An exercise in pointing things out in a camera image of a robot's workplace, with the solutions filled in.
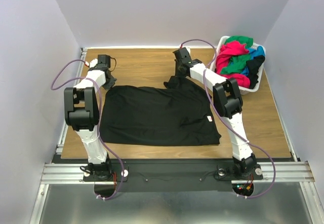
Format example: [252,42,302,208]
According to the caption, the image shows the white plastic laundry basket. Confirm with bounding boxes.
[210,35,266,95]

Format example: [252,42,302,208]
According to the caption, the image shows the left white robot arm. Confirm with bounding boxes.
[64,54,116,181]

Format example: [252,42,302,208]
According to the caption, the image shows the black t shirt in basket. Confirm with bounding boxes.
[246,55,265,89]

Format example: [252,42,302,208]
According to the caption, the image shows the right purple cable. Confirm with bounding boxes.
[179,39,276,200]

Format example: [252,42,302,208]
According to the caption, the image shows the green t shirt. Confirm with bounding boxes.
[216,35,254,74]

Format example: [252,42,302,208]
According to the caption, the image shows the black t shirt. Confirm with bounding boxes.
[100,76,221,146]
[246,55,265,89]

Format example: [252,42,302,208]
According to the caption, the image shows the purple cable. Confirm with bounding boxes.
[51,59,126,201]
[179,39,276,200]

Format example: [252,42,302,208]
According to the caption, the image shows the blue t shirt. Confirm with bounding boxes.
[241,46,265,76]

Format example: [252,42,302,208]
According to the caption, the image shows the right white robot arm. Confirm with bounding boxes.
[173,48,257,178]

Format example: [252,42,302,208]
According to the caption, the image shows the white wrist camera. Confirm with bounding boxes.
[85,59,98,68]
[179,45,191,54]

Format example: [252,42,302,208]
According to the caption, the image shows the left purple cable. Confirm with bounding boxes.
[51,59,126,201]

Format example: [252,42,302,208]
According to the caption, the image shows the pink t shirt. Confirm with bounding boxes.
[215,41,251,88]

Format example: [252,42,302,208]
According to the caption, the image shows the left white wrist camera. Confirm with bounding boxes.
[85,59,98,68]

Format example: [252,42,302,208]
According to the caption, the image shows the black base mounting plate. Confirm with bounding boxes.
[80,159,264,197]

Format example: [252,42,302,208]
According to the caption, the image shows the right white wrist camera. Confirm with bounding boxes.
[179,45,191,54]

